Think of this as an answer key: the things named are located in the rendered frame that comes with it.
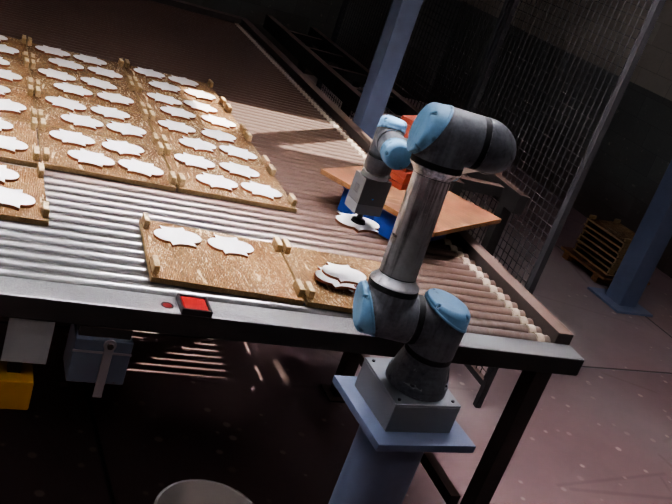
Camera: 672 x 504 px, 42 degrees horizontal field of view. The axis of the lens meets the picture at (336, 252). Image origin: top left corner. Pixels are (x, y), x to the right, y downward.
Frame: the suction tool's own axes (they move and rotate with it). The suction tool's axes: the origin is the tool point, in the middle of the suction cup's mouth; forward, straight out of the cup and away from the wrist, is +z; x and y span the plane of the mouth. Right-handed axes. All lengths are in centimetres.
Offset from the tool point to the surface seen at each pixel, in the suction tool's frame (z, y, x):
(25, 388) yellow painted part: 44, 83, 18
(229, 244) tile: 17.5, 27.7, -16.1
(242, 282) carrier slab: 18.3, 30.9, 4.6
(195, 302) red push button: 19, 47, 16
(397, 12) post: -39, -92, -166
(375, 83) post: -5, -92, -164
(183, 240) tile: 17.5, 41.6, -15.4
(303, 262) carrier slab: 18.4, 5.7, -11.1
